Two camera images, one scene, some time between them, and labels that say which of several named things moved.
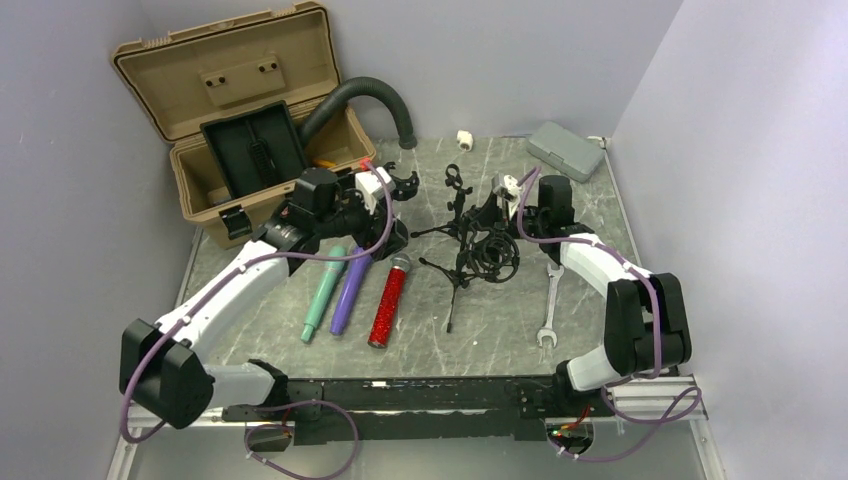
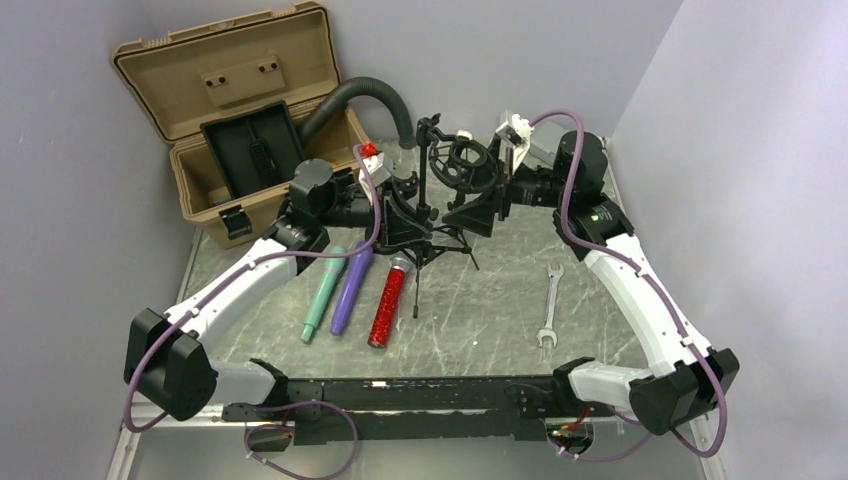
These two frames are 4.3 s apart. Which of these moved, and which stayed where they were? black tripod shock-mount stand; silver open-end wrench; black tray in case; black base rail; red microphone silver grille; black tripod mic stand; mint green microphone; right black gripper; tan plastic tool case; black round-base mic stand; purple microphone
Moved: black tripod mic stand; black round-base mic stand; right black gripper; black tripod shock-mount stand
Stayed: red microphone silver grille; black tray in case; black base rail; tan plastic tool case; silver open-end wrench; purple microphone; mint green microphone
